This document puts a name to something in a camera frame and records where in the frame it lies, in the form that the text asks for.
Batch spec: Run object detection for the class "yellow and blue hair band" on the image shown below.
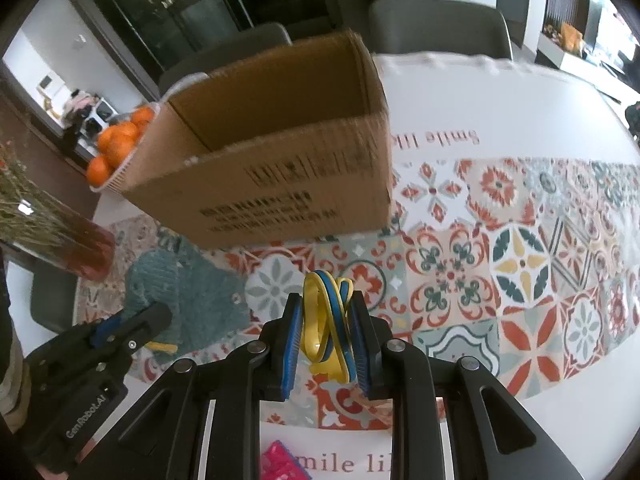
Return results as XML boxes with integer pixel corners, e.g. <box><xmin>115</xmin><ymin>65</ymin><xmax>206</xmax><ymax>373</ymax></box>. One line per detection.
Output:
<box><xmin>302</xmin><ymin>270</ymin><xmax>357</xmax><ymax>383</ymax></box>

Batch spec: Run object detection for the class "cardboard box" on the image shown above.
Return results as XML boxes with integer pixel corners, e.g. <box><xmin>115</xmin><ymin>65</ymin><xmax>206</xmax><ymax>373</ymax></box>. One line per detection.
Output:
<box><xmin>122</xmin><ymin>30</ymin><xmax>393</xmax><ymax>251</ymax></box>

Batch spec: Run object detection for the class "dried flower bouquet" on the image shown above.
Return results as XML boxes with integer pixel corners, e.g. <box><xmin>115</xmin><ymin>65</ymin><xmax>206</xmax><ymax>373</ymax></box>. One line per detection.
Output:
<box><xmin>0</xmin><ymin>140</ymin><xmax>66</xmax><ymax>256</ymax></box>

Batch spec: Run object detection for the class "white fruit basket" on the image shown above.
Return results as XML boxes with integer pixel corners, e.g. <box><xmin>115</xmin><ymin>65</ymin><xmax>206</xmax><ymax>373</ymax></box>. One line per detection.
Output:
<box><xmin>90</xmin><ymin>102</ymin><xmax>166</xmax><ymax>196</ymax></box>

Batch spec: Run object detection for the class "red candy packet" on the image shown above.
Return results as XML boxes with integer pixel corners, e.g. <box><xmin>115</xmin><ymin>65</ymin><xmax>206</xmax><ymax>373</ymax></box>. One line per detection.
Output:
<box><xmin>261</xmin><ymin>440</ymin><xmax>311</xmax><ymax>480</ymax></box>

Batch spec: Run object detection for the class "orange bag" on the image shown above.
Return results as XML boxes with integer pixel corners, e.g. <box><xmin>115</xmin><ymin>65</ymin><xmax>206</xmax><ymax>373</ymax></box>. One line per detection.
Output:
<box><xmin>560</xmin><ymin>22</ymin><xmax>583</xmax><ymax>53</ymax></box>

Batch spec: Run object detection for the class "dark glass sliding door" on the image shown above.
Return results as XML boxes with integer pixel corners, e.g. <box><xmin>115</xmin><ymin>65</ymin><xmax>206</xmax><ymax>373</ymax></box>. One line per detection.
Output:
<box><xmin>75</xmin><ymin>0</ymin><xmax>391</xmax><ymax>86</ymax></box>

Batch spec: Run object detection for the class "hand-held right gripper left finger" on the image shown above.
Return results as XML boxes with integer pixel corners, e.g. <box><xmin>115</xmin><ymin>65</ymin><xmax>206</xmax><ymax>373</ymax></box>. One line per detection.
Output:
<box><xmin>75</xmin><ymin>292</ymin><xmax>306</xmax><ymax>480</ymax></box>

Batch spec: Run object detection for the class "floral table runner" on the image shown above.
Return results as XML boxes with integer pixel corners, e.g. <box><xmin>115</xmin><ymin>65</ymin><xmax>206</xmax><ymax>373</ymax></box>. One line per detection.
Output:
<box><xmin>75</xmin><ymin>157</ymin><xmax>640</xmax><ymax>431</ymax></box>

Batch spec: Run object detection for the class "white media cabinet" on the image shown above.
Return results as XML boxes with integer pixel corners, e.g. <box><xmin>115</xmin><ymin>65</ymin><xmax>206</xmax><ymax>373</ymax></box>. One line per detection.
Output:
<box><xmin>537</xmin><ymin>25</ymin><xmax>640</xmax><ymax>106</ymax></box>

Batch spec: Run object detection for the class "person's left forearm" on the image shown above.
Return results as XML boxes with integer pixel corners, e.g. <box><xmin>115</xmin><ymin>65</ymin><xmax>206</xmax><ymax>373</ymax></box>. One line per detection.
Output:
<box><xmin>0</xmin><ymin>255</ymin><xmax>31</xmax><ymax>433</ymax></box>

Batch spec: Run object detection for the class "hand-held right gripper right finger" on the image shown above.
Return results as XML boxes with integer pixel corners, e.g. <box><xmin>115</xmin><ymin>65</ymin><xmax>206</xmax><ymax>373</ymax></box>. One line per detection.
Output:
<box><xmin>347</xmin><ymin>292</ymin><xmax>583</xmax><ymax>480</ymax></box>

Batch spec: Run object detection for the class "glass vase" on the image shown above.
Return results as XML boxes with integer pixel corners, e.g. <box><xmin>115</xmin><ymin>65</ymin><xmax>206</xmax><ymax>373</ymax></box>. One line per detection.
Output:
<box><xmin>0</xmin><ymin>195</ymin><xmax>117</xmax><ymax>281</ymax></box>

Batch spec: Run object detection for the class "grey dining chair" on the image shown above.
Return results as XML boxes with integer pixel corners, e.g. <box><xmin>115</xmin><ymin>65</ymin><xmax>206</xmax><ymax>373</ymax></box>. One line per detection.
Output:
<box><xmin>160</xmin><ymin>22</ymin><xmax>293</xmax><ymax>98</ymax></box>
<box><xmin>369</xmin><ymin>0</ymin><xmax>513</xmax><ymax>61</ymax></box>
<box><xmin>625</xmin><ymin>101</ymin><xmax>640</xmax><ymax>146</ymax></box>
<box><xmin>30</xmin><ymin>260</ymin><xmax>78</xmax><ymax>333</ymax></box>

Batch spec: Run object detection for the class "white shoe rack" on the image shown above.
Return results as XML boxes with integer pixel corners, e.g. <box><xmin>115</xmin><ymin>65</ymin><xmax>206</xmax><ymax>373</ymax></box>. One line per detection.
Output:
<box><xmin>60</xmin><ymin>87</ymin><xmax>121</xmax><ymax>153</ymax></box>

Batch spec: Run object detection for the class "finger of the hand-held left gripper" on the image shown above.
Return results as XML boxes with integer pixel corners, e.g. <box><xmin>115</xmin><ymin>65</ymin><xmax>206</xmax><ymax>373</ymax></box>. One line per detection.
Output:
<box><xmin>107</xmin><ymin>303</ymin><xmax>174</xmax><ymax>359</ymax></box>
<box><xmin>89</xmin><ymin>310</ymin><xmax>132</xmax><ymax>348</ymax></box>

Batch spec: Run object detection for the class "teal fuzzy cloth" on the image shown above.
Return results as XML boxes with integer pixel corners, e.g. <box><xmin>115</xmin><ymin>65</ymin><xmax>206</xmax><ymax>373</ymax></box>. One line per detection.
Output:
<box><xmin>125</xmin><ymin>240</ymin><xmax>247</xmax><ymax>356</ymax></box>

